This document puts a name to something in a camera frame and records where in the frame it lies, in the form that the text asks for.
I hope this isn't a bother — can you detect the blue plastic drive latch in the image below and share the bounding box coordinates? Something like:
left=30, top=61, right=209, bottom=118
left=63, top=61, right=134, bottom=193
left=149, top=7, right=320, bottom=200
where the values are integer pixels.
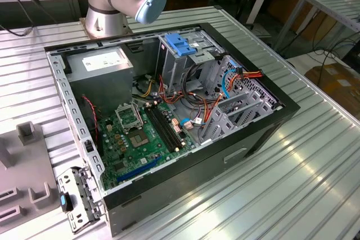
left=164, top=33, right=197, bottom=57

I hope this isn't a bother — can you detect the blue expansion slot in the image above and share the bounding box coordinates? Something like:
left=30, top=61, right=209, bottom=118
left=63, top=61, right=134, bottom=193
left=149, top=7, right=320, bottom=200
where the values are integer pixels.
left=116, top=154, right=163, bottom=183

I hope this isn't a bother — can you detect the green motherboard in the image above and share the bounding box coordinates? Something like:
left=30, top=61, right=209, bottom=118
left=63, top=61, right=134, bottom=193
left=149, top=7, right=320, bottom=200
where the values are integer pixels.
left=97, top=101, right=197, bottom=192

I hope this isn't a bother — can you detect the black cable bundle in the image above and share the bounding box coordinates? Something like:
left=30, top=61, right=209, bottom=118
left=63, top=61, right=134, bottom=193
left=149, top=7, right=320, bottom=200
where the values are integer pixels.
left=181, top=64, right=216, bottom=105

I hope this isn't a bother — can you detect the grey optical drive cage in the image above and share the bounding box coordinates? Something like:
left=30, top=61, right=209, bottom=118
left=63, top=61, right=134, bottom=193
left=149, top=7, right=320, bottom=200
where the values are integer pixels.
left=156, top=30, right=226, bottom=94

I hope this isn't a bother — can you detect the black open PC case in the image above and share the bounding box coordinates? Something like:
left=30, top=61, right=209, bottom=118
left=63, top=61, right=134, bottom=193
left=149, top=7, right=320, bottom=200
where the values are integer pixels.
left=43, top=22, right=301, bottom=238

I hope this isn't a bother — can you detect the grey expansion bracket latch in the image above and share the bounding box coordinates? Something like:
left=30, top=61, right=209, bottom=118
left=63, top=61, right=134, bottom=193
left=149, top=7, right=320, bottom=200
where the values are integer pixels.
left=56, top=165, right=107, bottom=235

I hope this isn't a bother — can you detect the metal socket cover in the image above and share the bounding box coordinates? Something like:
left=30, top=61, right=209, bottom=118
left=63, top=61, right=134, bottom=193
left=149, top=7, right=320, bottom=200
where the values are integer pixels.
left=114, top=104, right=141, bottom=132

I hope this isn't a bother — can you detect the yellow black wire bundle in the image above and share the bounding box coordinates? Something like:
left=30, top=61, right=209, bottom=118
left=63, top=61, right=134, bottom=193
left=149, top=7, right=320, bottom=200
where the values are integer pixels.
left=139, top=80, right=156, bottom=98

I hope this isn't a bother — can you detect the grey parts rack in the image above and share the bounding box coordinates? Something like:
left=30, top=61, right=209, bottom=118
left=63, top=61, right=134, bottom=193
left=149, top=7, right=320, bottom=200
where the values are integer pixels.
left=0, top=121, right=67, bottom=225

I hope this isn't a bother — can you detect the black cable with plug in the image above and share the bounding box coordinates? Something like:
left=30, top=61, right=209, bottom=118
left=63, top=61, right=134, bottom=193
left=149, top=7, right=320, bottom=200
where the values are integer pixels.
left=0, top=0, right=39, bottom=38

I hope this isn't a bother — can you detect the black case fan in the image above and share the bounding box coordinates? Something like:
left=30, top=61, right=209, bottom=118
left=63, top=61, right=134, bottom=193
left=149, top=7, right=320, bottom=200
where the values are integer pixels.
left=80, top=95, right=100, bottom=155

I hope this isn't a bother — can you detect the large brown cardboard box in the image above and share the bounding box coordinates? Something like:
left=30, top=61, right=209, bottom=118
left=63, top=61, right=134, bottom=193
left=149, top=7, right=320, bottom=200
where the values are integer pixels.
left=305, top=64, right=360, bottom=114

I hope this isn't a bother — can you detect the short blue data wire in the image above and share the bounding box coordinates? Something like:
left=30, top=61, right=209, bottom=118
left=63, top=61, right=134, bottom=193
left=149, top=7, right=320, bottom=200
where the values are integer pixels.
left=179, top=118, right=194, bottom=130

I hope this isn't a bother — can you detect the grey metal disk bay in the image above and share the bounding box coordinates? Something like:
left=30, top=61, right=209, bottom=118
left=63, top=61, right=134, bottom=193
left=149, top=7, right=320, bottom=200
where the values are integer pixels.
left=200, top=54, right=284, bottom=146

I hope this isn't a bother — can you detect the black RAM slot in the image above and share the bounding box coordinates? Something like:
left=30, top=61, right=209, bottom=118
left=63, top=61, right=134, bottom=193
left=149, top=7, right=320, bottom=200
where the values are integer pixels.
left=151, top=101, right=184, bottom=151
left=145, top=102, right=178, bottom=153

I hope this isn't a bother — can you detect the CPU socket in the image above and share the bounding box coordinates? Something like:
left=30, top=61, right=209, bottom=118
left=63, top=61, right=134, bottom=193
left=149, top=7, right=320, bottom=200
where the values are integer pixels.
left=127, top=129, right=150, bottom=150

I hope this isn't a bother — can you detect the black tab with blue mark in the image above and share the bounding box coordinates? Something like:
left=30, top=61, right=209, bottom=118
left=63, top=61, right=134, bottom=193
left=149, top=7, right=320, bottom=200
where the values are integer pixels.
left=58, top=191, right=74, bottom=213

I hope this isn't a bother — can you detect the grey power supply unit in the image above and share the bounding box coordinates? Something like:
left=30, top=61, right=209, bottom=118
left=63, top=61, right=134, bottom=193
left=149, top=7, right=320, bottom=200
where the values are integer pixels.
left=65, top=46, right=134, bottom=117

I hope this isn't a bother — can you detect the red black fan wire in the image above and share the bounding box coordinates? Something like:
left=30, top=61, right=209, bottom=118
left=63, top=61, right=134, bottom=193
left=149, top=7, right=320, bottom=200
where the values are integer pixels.
left=80, top=95, right=100, bottom=143

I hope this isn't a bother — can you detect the metal slat side table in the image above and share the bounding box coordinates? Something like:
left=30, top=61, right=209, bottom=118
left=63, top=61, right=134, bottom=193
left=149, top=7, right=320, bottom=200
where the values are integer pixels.
left=274, top=0, right=360, bottom=52

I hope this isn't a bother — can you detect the orange red wire bundle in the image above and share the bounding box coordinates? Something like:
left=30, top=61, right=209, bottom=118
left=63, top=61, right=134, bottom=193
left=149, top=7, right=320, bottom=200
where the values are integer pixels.
left=157, top=74, right=227, bottom=125

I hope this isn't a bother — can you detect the long blue data wire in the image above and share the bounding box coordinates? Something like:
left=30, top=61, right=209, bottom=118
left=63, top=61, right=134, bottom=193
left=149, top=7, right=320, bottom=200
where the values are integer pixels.
left=220, top=60, right=243, bottom=99

